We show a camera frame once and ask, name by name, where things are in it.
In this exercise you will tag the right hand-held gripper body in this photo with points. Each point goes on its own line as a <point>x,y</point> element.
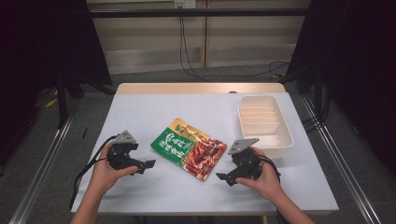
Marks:
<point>246,161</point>

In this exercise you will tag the metal floor rail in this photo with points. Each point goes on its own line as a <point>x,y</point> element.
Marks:
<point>339,161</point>
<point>40,165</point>

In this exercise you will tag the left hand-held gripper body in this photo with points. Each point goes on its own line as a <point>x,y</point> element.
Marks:
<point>121,154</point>

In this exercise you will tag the white plastic divided bin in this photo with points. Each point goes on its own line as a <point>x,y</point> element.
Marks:
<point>265,126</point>

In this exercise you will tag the black horizontal bar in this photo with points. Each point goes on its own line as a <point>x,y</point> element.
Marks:
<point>199,12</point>

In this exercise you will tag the green and red food packet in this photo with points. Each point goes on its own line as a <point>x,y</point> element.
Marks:
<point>189,148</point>

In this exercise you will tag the white table mat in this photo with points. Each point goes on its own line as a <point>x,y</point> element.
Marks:
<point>174,124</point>

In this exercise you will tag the person's right hand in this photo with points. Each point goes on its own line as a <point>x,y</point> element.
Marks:
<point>264,180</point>

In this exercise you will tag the white wall socket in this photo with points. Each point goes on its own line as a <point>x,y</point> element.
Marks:
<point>185,3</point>

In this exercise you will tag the person's left hand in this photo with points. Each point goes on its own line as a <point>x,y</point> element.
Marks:
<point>109,169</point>

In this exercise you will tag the black curtain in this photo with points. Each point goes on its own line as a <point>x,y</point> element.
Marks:
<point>351,62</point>
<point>40,62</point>

